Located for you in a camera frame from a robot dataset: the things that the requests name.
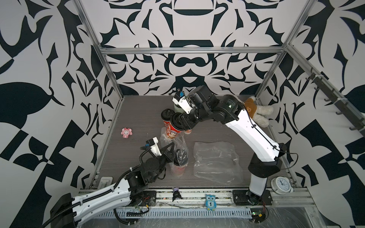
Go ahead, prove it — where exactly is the green straw holder cup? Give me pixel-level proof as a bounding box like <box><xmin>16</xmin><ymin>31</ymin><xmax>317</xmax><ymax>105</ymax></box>
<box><xmin>174</xmin><ymin>104</ymin><xmax>184</xmax><ymax>113</ymax></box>

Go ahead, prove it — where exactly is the red milk tea cup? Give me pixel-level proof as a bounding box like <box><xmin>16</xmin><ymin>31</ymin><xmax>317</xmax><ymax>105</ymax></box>
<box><xmin>171</xmin><ymin>149</ymin><xmax>189</xmax><ymax>178</ymax></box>
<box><xmin>166</xmin><ymin>113</ymin><xmax>185</xmax><ymax>139</ymax></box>
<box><xmin>161</xmin><ymin>108</ymin><xmax>175</xmax><ymax>127</ymax></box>

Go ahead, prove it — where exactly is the pink plush toy figure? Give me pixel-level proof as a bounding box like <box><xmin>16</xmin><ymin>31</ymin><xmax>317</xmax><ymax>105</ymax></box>
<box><xmin>121</xmin><ymin>128</ymin><xmax>133</xmax><ymax>138</ymax></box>

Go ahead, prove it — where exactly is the blue owl figure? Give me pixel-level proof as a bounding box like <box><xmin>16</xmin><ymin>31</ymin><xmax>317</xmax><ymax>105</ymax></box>
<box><xmin>205</xmin><ymin>194</ymin><xmax>217</xmax><ymax>211</ymax></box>

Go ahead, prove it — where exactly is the small purple figure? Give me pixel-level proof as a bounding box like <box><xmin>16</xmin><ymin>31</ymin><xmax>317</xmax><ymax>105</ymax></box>
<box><xmin>172</xmin><ymin>187</ymin><xmax>182</xmax><ymax>202</ymax></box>

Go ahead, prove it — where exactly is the pale milk tea cup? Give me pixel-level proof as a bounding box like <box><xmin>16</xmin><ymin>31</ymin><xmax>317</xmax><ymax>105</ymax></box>
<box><xmin>184</xmin><ymin>129</ymin><xmax>192</xmax><ymax>135</ymax></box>

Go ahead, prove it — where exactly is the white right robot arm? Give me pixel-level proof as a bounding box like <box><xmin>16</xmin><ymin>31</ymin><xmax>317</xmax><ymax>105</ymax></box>
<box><xmin>173</xmin><ymin>85</ymin><xmax>287</xmax><ymax>205</ymax></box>

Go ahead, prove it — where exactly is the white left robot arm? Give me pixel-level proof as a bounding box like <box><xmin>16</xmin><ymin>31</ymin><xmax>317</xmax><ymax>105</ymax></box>
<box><xmin>42</xmin><ymin>142</ymin><xmax>175</xmax><ymax>228</ymax></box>

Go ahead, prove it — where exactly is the white teddy bear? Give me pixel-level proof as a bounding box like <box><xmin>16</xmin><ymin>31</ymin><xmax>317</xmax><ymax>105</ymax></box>
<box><xmin>244</xmin><ymin>96</ymin><xmax>274</xmax><ymax>128</ymax></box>

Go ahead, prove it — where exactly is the white alarm clock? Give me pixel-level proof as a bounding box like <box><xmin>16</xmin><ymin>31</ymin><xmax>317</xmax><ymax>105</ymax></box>
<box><xmin>271</xmin><ymin>176</ymin><xmax>293</xmax><ymax>195</ymax></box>

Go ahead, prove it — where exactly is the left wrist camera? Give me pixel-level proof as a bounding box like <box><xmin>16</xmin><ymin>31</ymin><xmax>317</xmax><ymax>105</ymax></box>
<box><xmin>145</xmin><ymin>137</ymin><xmax>162</xmax><ymax>157</ymax></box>

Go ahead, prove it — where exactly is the clear plastic carrier bag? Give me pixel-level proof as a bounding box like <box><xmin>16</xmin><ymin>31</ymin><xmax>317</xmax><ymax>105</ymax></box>
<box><xmin>159</xmin><ymin>127</ymin><xmax>189</xmax><ymax>178</ymax></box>

